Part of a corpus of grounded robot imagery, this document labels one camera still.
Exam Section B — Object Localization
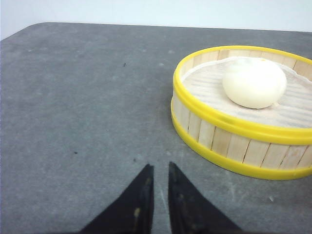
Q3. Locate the white steamer liner cloth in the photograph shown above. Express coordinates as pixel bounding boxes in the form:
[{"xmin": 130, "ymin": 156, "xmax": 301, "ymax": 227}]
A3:
[{"xmin": 181, "ymin": 57, "xmax": 312, "ymax": 128}]

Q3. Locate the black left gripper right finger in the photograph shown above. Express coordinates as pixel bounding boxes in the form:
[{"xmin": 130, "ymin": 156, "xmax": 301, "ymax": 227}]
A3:
[{"xmin": 168, "ymin": 162, "xmax": 243, "ymax": 234}]

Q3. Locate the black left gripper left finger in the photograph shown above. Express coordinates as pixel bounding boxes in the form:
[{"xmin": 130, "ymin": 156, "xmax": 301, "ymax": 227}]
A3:
[{"xmin": 80, "ymin": 164, "xmax": 154, "ymax": 234}]

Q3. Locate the bamboo steamer tray one bun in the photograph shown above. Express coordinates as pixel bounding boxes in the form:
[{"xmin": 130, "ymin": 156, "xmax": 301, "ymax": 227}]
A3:
[{"xmin": 171, "ymin": 45, "xmax": 312, "ymax": 180}]

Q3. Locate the white steamed bun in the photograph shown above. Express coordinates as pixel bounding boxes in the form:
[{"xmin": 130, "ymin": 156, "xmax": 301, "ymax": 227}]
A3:
[{"xmin": 222, "ymin": 57, "xmax": 287, "ymax": 109}]

